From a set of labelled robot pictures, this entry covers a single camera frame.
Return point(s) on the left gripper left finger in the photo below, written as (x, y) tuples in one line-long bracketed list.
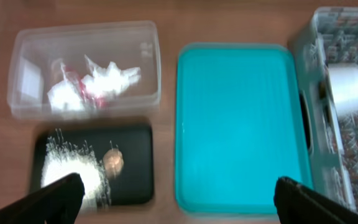
[(59, 202)]

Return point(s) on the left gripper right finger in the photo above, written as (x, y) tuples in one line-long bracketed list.
[(298, 204)]

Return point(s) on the red snack wrapper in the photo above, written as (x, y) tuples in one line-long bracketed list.
[(83, 87)]

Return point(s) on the grey bowl of rice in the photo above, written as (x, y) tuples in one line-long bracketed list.
[(343, 81)]

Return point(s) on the white napkin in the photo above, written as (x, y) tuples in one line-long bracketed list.
[(94, 91)]

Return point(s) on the grey dishwasher rack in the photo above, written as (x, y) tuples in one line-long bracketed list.
[(330, 37)]

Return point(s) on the pile of white rice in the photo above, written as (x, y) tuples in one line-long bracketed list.
[(63, 158)]

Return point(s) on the brown food scrap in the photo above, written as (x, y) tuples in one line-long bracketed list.
[(113, 163)]

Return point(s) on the black plastic tray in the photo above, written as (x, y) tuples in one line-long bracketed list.
[(135, 184)]

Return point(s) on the teal serving tray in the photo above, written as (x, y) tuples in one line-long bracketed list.
[(238, 128)]

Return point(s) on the clear plastic bin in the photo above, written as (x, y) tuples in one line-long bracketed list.
[(128, 44)]

